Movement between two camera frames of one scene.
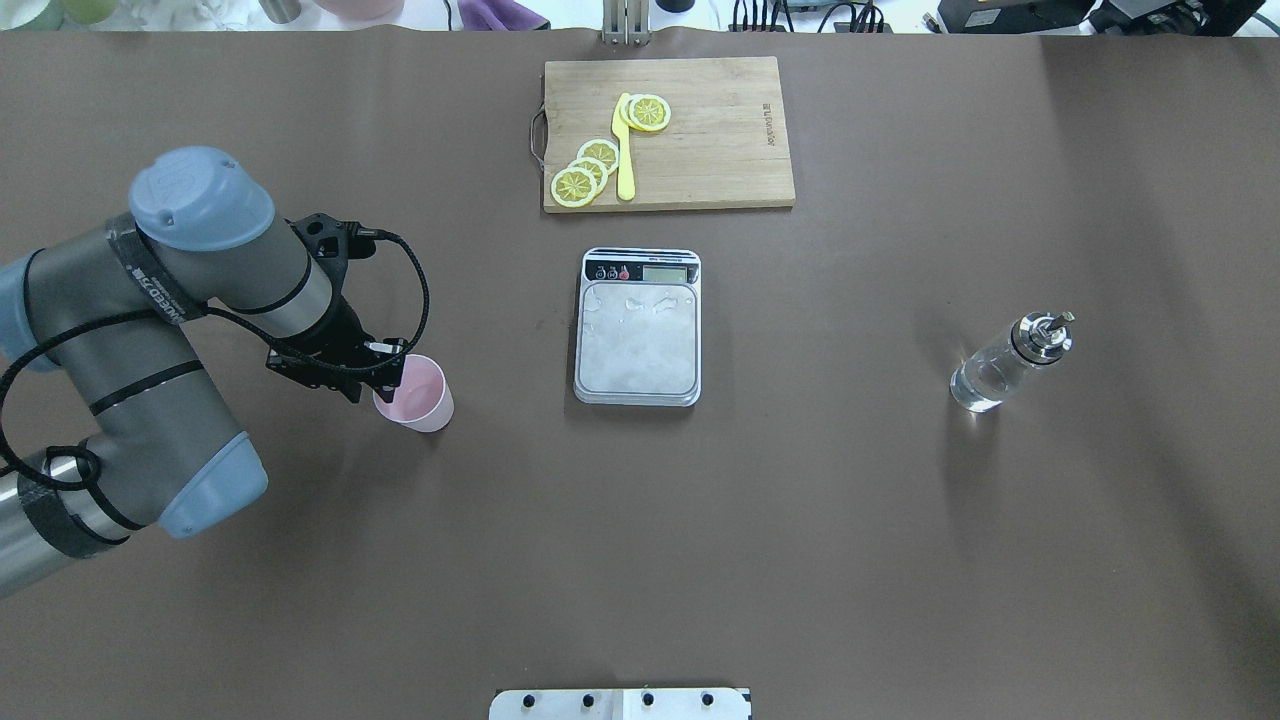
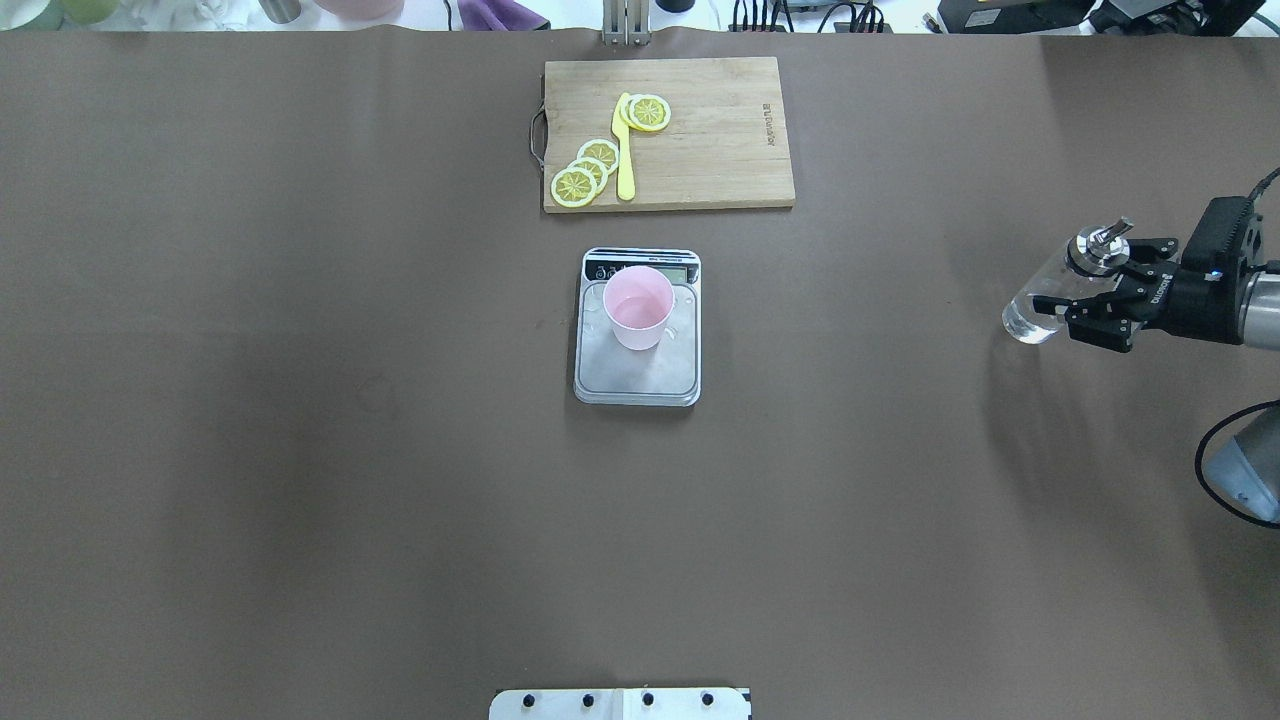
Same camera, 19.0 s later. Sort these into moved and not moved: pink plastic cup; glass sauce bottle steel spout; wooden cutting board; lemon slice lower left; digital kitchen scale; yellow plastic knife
Moved: glass sauce bottle steel spout; pink plastic cup
Not moved: lemon slice lower left; yellow plastic knife; wooden cutting board; digital kitchen scale
